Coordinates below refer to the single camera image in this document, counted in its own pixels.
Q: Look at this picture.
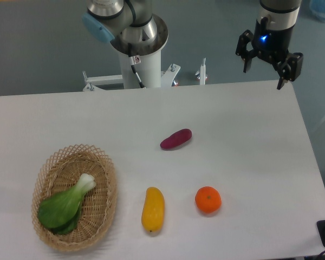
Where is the purple sweet potato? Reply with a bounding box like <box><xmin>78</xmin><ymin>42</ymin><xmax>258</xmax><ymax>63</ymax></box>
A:
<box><xmin>160</xmin><ymin>128</ymin><xmax>192</xmax><ymax>150</ymax></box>

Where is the blue plastic bag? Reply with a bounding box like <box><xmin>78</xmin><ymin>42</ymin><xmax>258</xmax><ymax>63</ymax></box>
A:
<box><xmin>309</xmin><ymin>0</ymin><xmax>325</xmax><ymax>23</ymax></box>

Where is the green bok choy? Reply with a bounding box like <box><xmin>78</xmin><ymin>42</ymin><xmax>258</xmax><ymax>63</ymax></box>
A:
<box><xmin>37</xmin><ymin>173</ymin><xmax>96</xmax><ymax>235</ymax></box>

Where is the yellow mango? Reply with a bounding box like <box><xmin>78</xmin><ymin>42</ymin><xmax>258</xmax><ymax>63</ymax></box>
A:
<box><xmin>141</xmin><ymin>187</ymin><xmax>165</xmax><ymax>233</ymax></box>

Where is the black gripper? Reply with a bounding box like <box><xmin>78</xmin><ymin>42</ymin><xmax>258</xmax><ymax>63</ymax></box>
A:
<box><xmin>235</xmin><ymin>21</ymin><xmax>303</xmax><ymax>90</ymax></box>

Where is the orange fruit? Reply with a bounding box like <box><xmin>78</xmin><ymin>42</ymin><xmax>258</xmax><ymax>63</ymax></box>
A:
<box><xmin>194</xmin><ymin>186</ymin><xmax>222</xmax><ymax>214</ymax></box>

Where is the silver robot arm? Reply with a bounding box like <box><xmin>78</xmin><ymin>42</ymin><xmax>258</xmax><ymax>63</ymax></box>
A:
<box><xmin>82</xmin><ymin>1</ymin><xmax>303</xmax><ymax>89</ymax></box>

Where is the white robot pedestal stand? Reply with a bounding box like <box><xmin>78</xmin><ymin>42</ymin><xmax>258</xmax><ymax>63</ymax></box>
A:
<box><xmin>82</xmin><ymin>15</ymin><xmax>208</xmax><ymax>92</ymax></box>

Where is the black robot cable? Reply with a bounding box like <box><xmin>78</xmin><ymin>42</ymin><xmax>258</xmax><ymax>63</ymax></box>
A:
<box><xmin>127</xmin><ymin>43</ymin><xmax>146</xmax><ymax>89</ymax></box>

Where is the woven wicker basket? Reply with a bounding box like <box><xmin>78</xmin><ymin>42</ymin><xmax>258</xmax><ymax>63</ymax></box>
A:
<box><xmin>31</xmin><ymin>144</ymin><xmax>118</xmax><ymax>252</ymax></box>

